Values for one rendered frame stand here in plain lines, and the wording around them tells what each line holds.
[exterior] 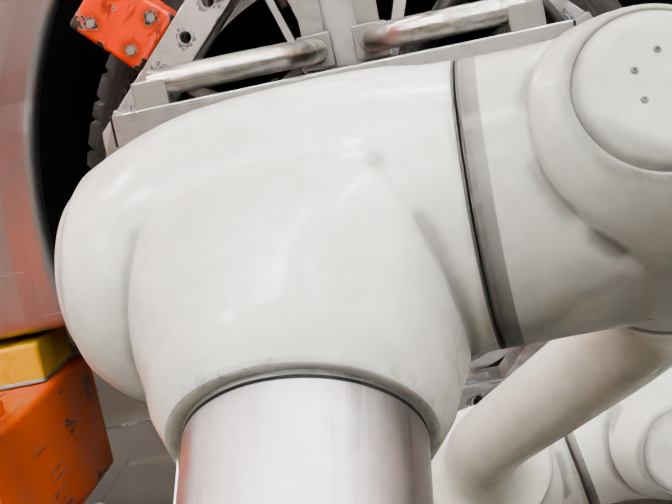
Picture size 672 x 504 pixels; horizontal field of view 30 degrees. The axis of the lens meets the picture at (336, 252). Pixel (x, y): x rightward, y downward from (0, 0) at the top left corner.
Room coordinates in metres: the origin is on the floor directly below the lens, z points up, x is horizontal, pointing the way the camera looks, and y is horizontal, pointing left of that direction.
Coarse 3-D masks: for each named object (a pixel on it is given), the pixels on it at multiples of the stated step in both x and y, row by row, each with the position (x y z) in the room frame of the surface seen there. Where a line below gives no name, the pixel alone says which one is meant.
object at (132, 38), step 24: (96, 0) 1.33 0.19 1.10; (120, 0) 1.33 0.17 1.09; (144, 0) 1.33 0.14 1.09; (72, 24) 1.34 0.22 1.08; (96, 24) 1.34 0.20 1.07; (120, 24) 1.33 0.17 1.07; (144, 24) 1.33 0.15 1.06; (168, 24) 1.33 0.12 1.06; (120, 48) 1.33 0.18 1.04; (144, 48) 1.33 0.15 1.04
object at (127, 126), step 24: (552, 24) 1.11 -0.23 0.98; (432, 48) 1.14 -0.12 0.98; (456, 48) 1.12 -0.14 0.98; (480, 48) 1.11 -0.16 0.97; (504, 48) 1.11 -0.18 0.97; (336, 72) 1.13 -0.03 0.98; (216, 96) 1.13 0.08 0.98; (120, 120) 1.14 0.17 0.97; (144, 120) 1.14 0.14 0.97; (168, 120) 1.14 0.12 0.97; (120, 144) 1.14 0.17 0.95
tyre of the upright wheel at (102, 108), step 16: (160, 0) 1.41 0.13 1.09; (176, 0) 1.41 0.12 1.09; (576, 0) 1.37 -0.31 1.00; (592, 0) 1.37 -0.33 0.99; (608, 0) 1.37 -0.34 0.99; (592, 16) 1.37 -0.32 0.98; (112, 64) 1.42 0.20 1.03; (112, 80) 1.42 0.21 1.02; (128, 80) 1.42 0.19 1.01; (112, 96) 1.42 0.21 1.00; (96, 112) 1.43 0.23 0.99; (112, 112) 1.42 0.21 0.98; (96, 128) 1.42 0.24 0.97; (96, 144) 1.42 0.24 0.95; (96, 160) 1.42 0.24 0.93
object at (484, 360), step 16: (240, 0) 1.41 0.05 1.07; (256, 0) 1.41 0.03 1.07; (272, 0) 1.42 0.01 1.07; (288, 0) 1.42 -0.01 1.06; (400, 0) 1.41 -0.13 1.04; (240, 16) 1.44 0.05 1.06; (256, 16) 1.56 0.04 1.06; (272, 16) 1.43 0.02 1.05; (400, 16) 1.41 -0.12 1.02; (224, 32) 1.44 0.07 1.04; (240, 32) 1.57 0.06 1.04; (288, 32) 1.42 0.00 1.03; (496, 32) 1.40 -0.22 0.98; (224, 48) 1.55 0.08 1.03; (400, 48) 1.41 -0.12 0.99; (192, 96) 1.44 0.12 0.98; (496, 352) 1.39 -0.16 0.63; (480, 368) 1.39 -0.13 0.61
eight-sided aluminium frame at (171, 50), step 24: (192, 0) 1.33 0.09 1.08; (216, 0) 1.32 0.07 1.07; (552, 0) 1.30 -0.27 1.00; (192, 24) 1.33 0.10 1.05; (216, 24) 1.33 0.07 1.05; (576, 24) 1.29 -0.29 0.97; (168, 48) 1.33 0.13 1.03; (192, 48) 1.33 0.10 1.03; (144, 72) 1.33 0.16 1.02; (504, 360) 1.35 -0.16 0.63; (480, 384) 1.31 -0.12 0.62
